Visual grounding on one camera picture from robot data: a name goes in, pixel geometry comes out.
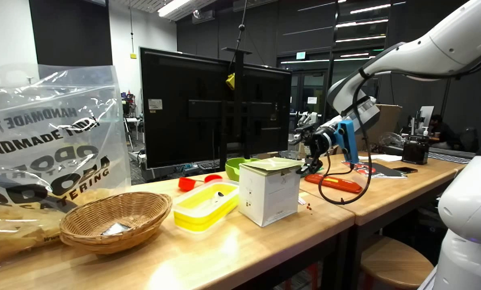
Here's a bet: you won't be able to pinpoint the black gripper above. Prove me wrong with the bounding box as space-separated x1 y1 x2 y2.
299 127 341 177

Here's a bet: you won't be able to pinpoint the white cardboard box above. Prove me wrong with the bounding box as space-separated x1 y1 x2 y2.
237 156 304 229

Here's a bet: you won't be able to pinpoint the brown cardboard box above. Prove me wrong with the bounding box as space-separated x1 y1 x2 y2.
359 103 404 151

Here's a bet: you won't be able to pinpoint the flat red case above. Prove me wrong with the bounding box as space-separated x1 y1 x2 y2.
304 172 365 195

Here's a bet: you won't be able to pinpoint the red and black magazine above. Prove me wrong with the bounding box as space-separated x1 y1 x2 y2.
352 159 409 180

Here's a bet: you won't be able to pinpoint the white paper sheet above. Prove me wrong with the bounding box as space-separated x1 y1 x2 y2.
367 153 404 164

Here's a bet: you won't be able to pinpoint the green plastic bowl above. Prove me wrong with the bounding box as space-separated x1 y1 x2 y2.
225 156 254 182

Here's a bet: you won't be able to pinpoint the black monitor stand pole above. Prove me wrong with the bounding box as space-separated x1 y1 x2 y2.
221 47 254 159

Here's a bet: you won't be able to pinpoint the yellow plastic tray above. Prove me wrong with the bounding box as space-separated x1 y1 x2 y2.
173 180 241 234

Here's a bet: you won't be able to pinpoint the round wooden stool red legs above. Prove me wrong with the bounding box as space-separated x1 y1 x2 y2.
360 235 434 290

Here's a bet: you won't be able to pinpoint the person in dark clothes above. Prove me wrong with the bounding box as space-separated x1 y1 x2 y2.
430 113 463 150

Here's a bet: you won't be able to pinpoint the large black monitor screen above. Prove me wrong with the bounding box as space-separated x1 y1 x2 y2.
139 47 294 171

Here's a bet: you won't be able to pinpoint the woven wicker basket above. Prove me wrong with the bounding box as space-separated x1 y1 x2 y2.
58 190 175 256

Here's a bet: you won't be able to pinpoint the small white wrapped packet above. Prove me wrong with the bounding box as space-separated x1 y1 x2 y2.
100 221 134 238

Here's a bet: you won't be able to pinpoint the long ceiling lamp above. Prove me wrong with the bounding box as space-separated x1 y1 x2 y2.
157 0 192 19

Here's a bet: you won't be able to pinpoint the printed clear plastic bag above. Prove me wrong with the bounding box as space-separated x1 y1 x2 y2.
0 63 133 269

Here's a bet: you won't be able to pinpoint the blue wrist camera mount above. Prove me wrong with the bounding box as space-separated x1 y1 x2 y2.
334 118 360 166

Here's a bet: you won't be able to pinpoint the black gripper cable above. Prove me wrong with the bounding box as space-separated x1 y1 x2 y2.
317 74 375 206

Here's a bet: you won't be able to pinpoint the black camera device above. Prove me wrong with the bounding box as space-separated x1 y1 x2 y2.
400 135 431 166

